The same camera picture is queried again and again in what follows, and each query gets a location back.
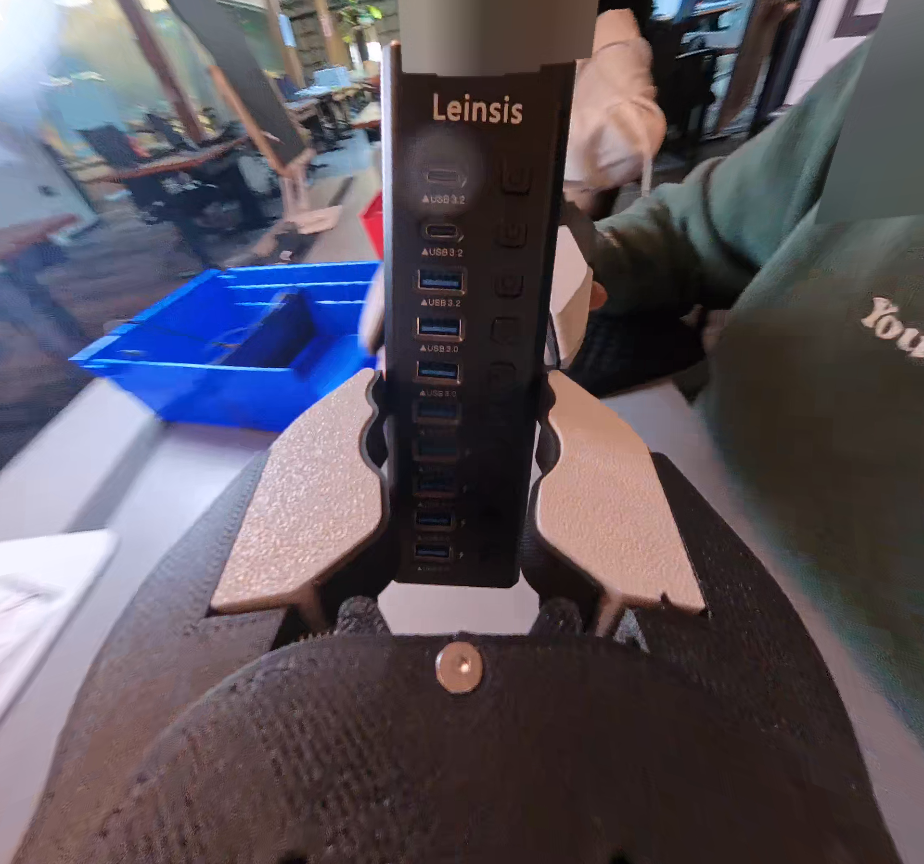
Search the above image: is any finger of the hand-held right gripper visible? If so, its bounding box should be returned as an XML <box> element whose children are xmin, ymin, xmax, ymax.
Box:
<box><xmin>549</xmin><ymin>225</ymin><xmax>596</xmax><ymax>372</ymax></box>
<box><xmin>359</xmin><ymin>278</ymin><xmax>387</xmax><ymax>361</ymax></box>

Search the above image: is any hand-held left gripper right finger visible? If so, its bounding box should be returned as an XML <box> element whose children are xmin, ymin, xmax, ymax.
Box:
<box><xmin>520</xmin><ymin>369</ymin><xmax>708</xmax><ymax>616</ymax></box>

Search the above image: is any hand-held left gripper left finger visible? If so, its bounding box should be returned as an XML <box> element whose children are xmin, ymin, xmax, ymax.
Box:
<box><xmin>208</xmin><ymin>369</ymin><xmax>397</xmax><ymax>616</ymax></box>

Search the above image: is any black usb hub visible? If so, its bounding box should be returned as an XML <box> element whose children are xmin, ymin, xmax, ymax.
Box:
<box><xmin>380</xmin><ymin>41</ymin><xmax>578</xmax><ymax>588</ymax></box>

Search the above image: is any blue plastic bin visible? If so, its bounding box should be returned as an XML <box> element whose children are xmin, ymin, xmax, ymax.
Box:
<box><xmin>68</xmin><ymin>261</ymin><xmax>385</xmax><ymax>433</ymax></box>

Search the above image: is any person's right forearm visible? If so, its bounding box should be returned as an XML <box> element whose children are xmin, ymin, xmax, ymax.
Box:
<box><xmin>577</xmin><ymin>48</ymin><xmax>867</xmax><ymax>318</ymax></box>

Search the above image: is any red plastic bin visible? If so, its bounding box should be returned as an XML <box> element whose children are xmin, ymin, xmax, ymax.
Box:
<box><xmin>359</xmin><ymin>193</ymin><xmax>387</xmax><ymax>263</ymax></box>

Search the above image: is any black divider panel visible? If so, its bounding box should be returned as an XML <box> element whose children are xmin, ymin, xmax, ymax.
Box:
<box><xmin>215</xmin><ymin>290</ymin><xmax>319</xmax><ymax>372</ymax></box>

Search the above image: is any white document stand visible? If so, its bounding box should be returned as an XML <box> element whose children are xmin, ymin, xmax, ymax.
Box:
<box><xmin>0</xmin><ymin>528</ymin><xmax>120</xmax><ymax>721</ymax></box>

